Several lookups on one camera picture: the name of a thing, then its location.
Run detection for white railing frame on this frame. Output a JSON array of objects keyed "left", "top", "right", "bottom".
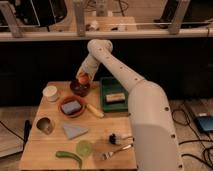
[{"left": 0, "top": 0, "right": 213, "bottom": 42}]

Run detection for green chili pepper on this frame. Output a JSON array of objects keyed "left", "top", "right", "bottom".
[{"left": 55, "top": 151, "right": 83, "bottom": 169}]

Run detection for red apple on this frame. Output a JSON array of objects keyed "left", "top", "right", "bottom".
[{"left": 78, "top": 74, "right": 90, "bottom": 85}]

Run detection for grey blue triangular cloth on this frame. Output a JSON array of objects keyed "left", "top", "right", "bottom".
[{"left": 63, "top": 123, "right": 89, "bottom": 139}]

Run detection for yellow banana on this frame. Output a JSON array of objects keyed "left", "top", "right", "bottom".
[{"left": 86, "top": 104, "right": 104, "bottom": 118}]

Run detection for green round lid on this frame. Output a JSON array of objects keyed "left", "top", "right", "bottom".
[{"left": 76, "top": 140, "right": 93, "bottom": 157}]

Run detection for blue box on floor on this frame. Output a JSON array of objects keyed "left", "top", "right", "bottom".
[{"left": 195, "top": 116, "right": 213, "bottom": 133}]

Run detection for white cup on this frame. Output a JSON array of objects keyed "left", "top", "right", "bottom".
[{"left": 42, "top": 85, "right": 59, "bottom": 102}]

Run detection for black cables on floor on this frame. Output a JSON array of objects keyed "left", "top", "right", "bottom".
[{"left": 171, "top": 105, "right": 213, "bottom": 169}]

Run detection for black dish brush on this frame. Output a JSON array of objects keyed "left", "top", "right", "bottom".
[{"left": 108, "top": 133, "right": 132, "bottom": 145}]

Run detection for green tray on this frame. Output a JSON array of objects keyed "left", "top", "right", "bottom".
[{"left": 100, "top": 77, "right": 128, "bottom": 113}]

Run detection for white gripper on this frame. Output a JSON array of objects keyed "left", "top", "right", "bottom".
[{"left": 76, "top": 55, "right": 99, "bottom": 81}]

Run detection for orange bowl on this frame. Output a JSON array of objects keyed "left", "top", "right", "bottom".
[{"left": 58, "top": 95, "right": 86, "bottom": 118}]

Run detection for blue sponge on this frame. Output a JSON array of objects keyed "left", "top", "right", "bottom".
[{"left": 61, "top": 101, "right": 81, "bottom": 115}]

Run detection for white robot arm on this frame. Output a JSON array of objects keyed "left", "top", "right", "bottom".
[{"left": 76, "top": 39, "right": 184, "bottom": 171}]

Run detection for silver fork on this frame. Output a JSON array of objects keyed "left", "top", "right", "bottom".
[{"left": 101, "top": 143, "right": 133, "bottom": 160}]

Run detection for dark purple bowl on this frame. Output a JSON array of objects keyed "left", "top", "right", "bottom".
[{"left": 70, "top": 80, "right": 90, "bottom": 97}]

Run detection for tan block in tray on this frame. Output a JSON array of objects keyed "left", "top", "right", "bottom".
[{"left": 105, "top": 93, "right": 125, "bottom": 103}]

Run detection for metal cup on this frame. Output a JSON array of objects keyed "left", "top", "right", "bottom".
[{"left": 36, "top": 117, "right": 54, "bottom": 135}]

